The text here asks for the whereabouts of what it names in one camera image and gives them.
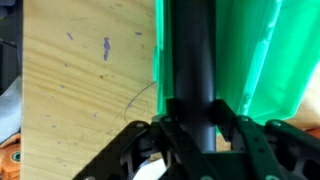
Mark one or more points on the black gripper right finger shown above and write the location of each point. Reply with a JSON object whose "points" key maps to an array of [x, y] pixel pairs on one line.
{"points": [[273, 151]]}

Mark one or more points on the wooden table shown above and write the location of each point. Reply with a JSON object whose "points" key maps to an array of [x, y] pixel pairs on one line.
{"points": [[91, 67]]}

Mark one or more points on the orange octopus plush toy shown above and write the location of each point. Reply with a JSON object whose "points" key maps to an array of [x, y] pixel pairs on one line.
{"points": [[10, 158]]}

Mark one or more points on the green plastic bin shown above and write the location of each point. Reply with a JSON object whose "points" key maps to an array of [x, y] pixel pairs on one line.
{"points": [[267, 53]]}

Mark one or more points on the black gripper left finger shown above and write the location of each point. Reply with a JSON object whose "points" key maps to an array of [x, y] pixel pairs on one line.
{"points": [[123, 157]]}

